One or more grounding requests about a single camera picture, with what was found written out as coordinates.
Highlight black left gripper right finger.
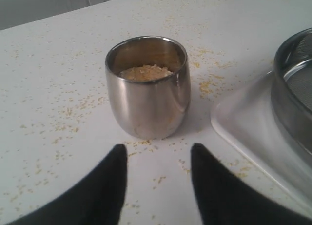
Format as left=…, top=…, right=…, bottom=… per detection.
left=191, top=143, right=312, bottom=225

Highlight white cabinet doors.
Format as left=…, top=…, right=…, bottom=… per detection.
left=0, top=0, right=110, bottom=30

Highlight white plastic tray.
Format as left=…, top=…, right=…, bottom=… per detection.
left=211, top=72, right=312, bottom=215

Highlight yellow grain pile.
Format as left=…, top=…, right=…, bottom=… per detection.
left=119, top=65, right=173, bottom=82

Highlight stainless steel cup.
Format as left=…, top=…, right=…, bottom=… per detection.
left=105, top=36, right=191, bottom=140

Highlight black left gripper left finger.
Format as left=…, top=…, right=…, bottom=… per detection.
left=12, top=144, right=127, bottom=225

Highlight round steel mesh sieve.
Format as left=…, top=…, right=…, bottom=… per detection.
left=271, top=28, right=312, bottom=153

